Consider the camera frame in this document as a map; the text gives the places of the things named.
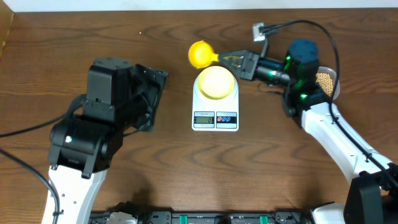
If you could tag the clear container of soybeans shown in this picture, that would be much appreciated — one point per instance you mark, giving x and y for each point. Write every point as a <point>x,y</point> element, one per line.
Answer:
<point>326,78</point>

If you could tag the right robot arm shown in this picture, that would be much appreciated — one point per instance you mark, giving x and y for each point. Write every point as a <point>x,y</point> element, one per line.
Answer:
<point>372,177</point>

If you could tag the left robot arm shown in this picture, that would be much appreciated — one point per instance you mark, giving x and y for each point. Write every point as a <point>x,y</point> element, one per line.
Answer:
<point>119,95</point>

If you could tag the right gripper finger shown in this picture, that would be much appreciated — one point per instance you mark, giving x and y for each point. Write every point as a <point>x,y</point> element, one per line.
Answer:
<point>234,66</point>
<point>233,55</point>

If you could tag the white digital kitchen scale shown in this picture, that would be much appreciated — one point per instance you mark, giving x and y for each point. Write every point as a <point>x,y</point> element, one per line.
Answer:
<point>215,115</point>

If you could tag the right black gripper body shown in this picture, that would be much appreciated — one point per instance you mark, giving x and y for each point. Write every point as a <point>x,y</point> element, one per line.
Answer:
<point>250,66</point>

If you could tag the yellow plastic bowl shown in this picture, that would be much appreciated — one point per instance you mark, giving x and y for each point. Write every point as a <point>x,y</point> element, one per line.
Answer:
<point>216,82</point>

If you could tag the yellow plastic scoop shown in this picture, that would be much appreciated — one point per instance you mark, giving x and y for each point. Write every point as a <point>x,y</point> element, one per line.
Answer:
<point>201,54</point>

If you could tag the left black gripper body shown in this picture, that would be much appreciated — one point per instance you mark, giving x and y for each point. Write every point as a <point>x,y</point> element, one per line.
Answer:
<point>149,91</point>

